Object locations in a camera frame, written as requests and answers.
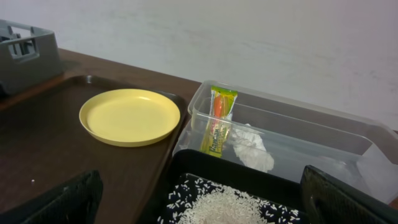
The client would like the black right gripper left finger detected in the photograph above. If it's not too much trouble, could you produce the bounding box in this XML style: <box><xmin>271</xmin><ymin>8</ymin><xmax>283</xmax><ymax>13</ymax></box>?
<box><xmin>1</xmin><ymin>170</ymin><xmax>103</xmax><ymax>224</ymax></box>

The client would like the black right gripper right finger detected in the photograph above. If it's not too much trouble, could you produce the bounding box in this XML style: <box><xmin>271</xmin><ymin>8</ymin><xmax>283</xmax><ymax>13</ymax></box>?
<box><xmin>300</xmin><ymin>165</ymin><xmax>397</xmax><ymax>224</ymax></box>

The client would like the white tissue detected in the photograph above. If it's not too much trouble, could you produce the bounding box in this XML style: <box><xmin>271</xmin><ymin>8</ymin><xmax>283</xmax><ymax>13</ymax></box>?
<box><xmin>231</xmin><ymin>124</ymin><xmax>274</xmax><ymax>173</ymax></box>

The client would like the yellow round plate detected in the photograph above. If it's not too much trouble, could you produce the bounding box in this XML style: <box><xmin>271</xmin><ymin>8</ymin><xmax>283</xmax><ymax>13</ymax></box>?
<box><xmin>79</xmin><ymin>88</ymin><xmax>182</xmax><ymax>147</ymax></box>

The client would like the rice food waste pile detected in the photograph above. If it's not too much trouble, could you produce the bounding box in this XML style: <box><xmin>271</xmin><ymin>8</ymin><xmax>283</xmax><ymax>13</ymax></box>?
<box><xmin>156</xmin><ymin>175</ymin><xmax>305</xmax><ymax>224</ymax></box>

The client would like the yellow green snack wrapper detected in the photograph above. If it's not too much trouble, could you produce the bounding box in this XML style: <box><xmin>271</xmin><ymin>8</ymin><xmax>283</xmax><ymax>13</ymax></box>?
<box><xmin>200</xmin><ymin>85</ymin><xmax>238</xmax><ymax>158</ymax></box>

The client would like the black waste tray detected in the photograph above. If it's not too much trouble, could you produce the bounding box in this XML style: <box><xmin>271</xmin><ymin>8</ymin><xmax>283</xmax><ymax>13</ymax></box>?
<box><xmin>137</xmin><ymin>149</ymin><xmax>309</xmax><ymax>223</ymax></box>

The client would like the clear plastic waste bin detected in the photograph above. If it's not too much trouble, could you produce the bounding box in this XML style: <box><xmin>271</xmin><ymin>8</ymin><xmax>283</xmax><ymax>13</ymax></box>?
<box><xmin>175</xmin><ymin>80</ymin><xmax>397</xmax><ymax>203</ymax></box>

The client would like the grey dishwasher rack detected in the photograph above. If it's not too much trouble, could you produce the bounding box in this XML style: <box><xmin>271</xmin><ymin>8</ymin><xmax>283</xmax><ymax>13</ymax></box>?
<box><xmin>1</xmin><ymin>19</ymin><xmax>63</xmax><ymax>96</ymax></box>

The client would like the dark brown serving tray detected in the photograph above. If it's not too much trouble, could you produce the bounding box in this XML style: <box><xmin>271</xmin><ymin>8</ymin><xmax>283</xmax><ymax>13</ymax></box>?
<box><xmin>1</xmin><ymin>76</ymin><xmax>181</xmax><ymax>223</ymax></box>

